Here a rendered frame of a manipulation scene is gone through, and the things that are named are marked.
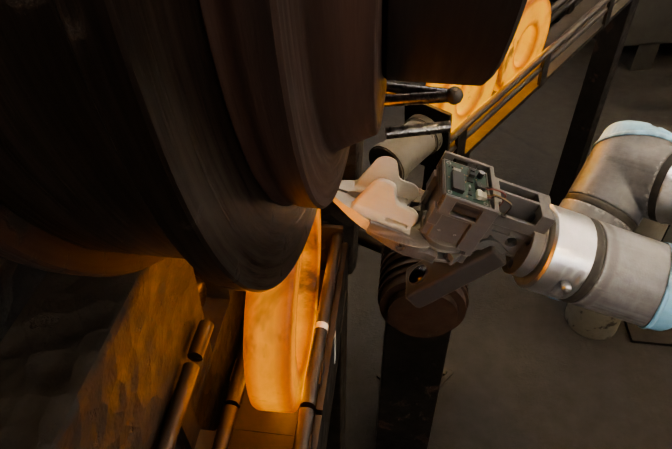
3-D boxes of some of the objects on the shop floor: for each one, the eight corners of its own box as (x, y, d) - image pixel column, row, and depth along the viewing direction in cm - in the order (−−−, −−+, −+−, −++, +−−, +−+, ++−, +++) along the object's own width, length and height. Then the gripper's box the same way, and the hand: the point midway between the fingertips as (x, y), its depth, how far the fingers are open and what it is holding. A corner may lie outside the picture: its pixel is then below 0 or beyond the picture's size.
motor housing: (365, 467, 113) (378, 280, 79) (373, 369, 130) (387, 180, 96) (433, 476, 112) (476, 289, 78) (432, 376, 129) (468, 186, 95)
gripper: (548, 179, 60) (351, 111, 57) (563, 241, 53) (340, 167, 51) (506, 236, 65) (325, 176, 63) (515, 298, 58) (313, 233, 56)
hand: (336, 196), depth 59 cm, fingers closed
